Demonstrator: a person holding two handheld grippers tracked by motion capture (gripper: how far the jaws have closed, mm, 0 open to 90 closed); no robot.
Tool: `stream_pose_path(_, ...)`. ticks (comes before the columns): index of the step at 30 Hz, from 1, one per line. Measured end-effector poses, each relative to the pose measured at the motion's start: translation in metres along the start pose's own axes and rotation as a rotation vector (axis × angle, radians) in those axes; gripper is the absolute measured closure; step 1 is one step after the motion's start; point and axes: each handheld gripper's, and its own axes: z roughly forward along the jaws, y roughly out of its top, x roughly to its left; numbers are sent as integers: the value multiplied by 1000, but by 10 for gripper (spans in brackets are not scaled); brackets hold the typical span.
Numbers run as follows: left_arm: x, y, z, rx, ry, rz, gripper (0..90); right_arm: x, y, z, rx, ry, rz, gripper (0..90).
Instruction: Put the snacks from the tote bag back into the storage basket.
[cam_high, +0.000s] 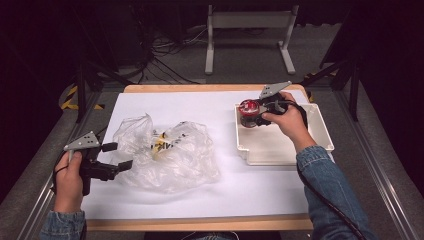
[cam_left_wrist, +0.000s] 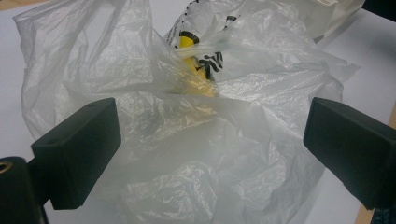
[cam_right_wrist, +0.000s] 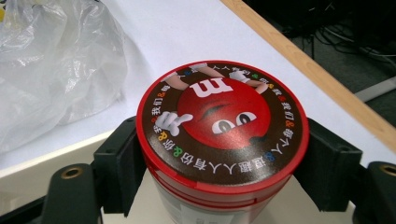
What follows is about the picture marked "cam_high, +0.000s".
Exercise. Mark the person's left hand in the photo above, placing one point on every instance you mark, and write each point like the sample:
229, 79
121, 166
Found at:
68, 186

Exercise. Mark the person's right hand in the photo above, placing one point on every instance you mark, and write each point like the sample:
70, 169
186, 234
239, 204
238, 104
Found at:
290, 123

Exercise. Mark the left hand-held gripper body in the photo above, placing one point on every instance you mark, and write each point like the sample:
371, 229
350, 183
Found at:
91, 163

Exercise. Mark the white table mat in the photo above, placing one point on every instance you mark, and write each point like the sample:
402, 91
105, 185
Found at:
200, 110

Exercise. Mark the white plastic box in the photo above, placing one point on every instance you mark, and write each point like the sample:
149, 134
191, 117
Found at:
266, 146

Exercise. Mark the aluminium frame rail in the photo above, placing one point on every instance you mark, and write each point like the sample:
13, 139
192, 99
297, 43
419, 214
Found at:
43, 200
376, 166

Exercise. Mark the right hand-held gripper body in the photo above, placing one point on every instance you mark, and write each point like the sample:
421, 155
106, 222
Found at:
274, 96

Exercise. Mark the black tripod stand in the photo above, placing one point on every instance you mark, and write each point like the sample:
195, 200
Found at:
90, 86
346, 76

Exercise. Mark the yellow black hazard tape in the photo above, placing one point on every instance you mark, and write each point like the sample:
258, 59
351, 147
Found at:
68, 100

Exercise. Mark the red-lidded jar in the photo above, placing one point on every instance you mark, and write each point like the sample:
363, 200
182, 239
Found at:
248, 111

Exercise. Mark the white metal stand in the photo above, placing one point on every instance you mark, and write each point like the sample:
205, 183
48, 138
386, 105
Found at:
250, 23

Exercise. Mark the clear plastic bag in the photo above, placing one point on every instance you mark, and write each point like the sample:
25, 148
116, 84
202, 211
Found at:
173, 160

